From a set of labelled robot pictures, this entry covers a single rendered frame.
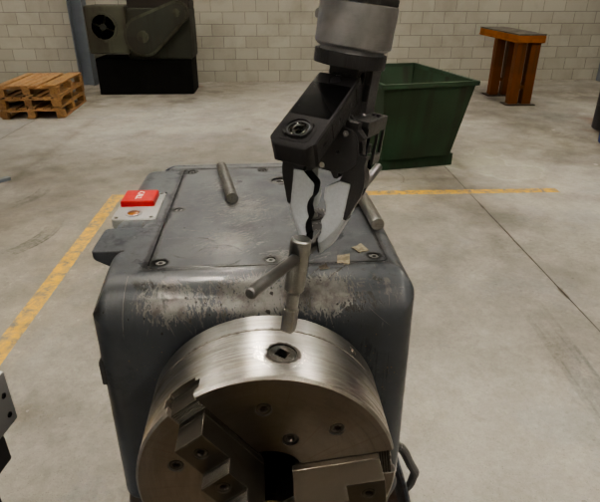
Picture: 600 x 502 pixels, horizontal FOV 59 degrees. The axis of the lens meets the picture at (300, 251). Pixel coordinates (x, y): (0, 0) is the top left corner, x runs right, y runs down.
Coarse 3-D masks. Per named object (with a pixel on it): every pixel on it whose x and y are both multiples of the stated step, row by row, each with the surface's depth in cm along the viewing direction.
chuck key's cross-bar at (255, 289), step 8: (376, 168) 72; (368, 184) 70; (312, 240) 59; (312, 248) 58; (296, 256) 55; (280, 264) 53; (288, 264) 53; (296, 264) 55; (272, 272) 51; (280, 272) 52; (264, 280) 50; (272, 280) 51; (248, 288) 48; (256, 288) 48; (264, 288) 49; (248, 296) 48; (256, 296) 48
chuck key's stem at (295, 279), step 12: (300, 240) 55; (300, 252) 55; (300, 264) 56; (288, 276) 57; (300, 276) 56; (288, 288) 57; (300, 288) 57; (288, 300) 58; (288, 312) 59; (288, 324) 59
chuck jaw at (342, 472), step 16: (304, 464) 64; (320, 464) 63; (336, 464) 63; (352, 464) 63; (368, 464) 62; (384, 464) 65; (304, 480) 62; (320, 480) 61; (336, 480) 61; (352, 480) 61; (368, 480) 61; (384, 480) 60; (304, 496) 60; (320, 496) 59; (336, 496) 59; (352, 496) 61; (368, 496) 62; (384, 496) 62
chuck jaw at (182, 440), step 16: (176, 400) 61; (192, 400) 59; (176, 416) 59; (192, 416) 59; (208, 416) 58; (192, 432) 57; (208, 432) 57; (224, 432) 59; (176, 448) 56; (192, 448) 56; (208, 448) 56; (224, 448) 57; (240, 448) 60; (192, 464) 57; (208, 464) 57; (224, 464) 57; (240, 464) 58; (256, 464) 61; (208, 480) 57; (224, 480) 56; (240, 480) 56; (256, 480) 59; (224, 496) 57; (240, 496) 56; (256, 496) 57
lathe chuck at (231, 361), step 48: (240, 336) 65; (288, 336) 65; (192, 384) 61; (240, 384) 58; (288, 384) 58; (336, 384) 60; (144, 432) 64; (240, 432) 61; (288, 432) 61; (336, 432) 62; (384, 432) 63; (144, 480) 63; (192, 480) 64; (288, 480) 69
